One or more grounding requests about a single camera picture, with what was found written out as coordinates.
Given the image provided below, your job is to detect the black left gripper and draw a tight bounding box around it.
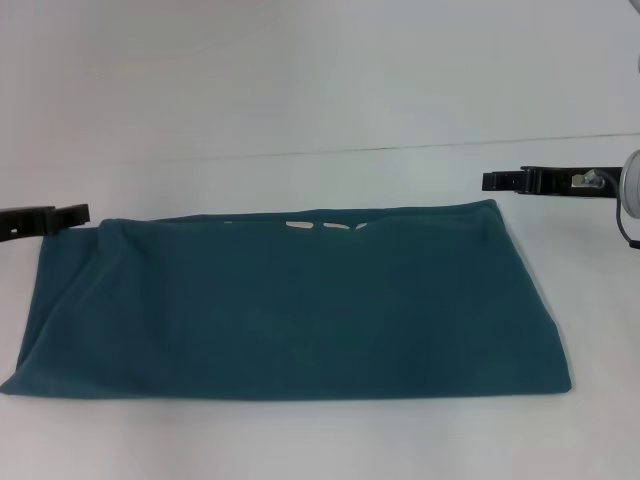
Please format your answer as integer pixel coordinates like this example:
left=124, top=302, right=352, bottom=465
left=0, top=203, right=92, bottom=245

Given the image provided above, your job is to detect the right gripper cable with plug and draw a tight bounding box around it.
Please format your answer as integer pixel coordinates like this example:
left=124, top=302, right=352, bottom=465
left=572, top=168, right=640, bottom=250

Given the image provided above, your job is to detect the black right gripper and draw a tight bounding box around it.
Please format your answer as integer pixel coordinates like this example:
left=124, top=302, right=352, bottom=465
left=481, top=165, right=626, bottom=200

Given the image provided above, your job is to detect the teal blue t-shirt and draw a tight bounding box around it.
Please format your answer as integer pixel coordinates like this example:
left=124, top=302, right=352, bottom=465
left=0, top=198, right=573, bottom=401

